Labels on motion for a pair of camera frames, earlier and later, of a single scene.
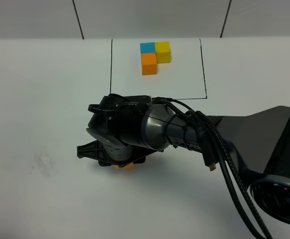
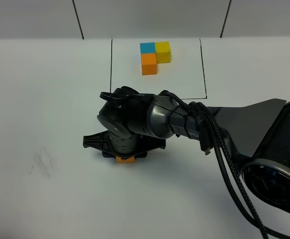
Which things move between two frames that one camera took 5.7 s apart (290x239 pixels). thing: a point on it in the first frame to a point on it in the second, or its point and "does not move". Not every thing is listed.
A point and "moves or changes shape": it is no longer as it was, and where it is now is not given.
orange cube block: [129, 166] moves or changes shape
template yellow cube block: [163, 52] does not move
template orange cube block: [148, 63] does not move
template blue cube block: [147, 48] does not move
